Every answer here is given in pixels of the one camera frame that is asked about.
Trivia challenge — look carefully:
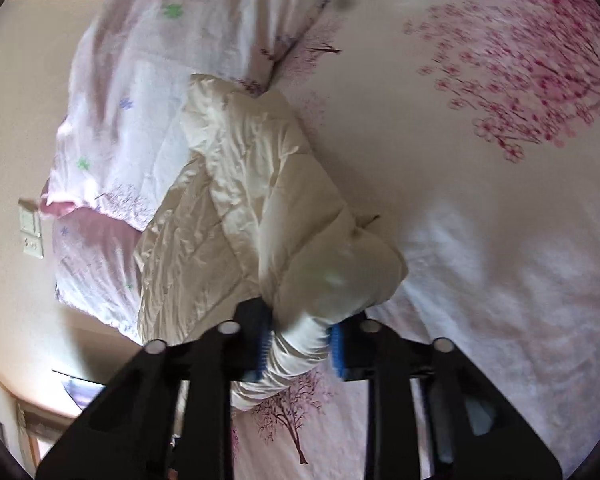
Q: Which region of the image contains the cream white puffer jacket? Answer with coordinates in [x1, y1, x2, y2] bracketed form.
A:
[135, 75, 407, 411]

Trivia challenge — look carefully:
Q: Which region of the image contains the pink floral bed sheet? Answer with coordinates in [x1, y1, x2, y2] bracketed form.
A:
[229, 0, 600, 480]

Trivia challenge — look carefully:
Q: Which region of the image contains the white pink floral pillow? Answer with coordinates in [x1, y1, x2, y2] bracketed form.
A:
[41, 0, 326, 339]

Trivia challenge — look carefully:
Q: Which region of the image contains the white wall switch panel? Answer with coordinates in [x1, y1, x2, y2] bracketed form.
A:
[18, 198, 44, 259]

